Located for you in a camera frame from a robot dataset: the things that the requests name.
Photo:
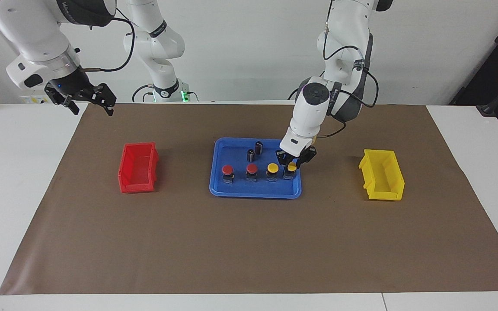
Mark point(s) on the yellow plastic storage bin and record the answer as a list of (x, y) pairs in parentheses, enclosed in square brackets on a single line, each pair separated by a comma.
[(389, 192)]

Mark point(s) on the red push button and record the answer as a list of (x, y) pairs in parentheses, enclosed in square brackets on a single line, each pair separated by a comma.
[(227, 169), (252, 168)]

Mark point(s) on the yellow push button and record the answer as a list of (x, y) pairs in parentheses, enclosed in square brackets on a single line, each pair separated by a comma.
[(272, 167), (291, 166)]

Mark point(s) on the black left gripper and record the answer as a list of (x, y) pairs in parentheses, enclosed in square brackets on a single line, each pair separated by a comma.
[(296, 158)]

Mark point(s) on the brown paper table mat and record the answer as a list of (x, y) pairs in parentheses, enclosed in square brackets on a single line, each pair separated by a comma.
[(231, 242)]

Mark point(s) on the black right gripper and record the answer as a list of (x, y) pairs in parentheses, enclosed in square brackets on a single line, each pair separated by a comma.
[(71, 84)]

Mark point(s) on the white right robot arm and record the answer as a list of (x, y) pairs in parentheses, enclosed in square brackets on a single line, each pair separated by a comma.
[(37, 39)]

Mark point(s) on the black cylindrical capacitor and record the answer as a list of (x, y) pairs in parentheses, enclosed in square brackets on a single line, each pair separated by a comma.
[(250, 155), (259, 147)]

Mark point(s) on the red plastic storage bin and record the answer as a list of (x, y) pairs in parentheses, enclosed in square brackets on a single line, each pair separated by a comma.
[(138, 168)]

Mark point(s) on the blue plastic tray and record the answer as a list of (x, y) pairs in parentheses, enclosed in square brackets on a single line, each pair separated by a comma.
[(240, 190)]

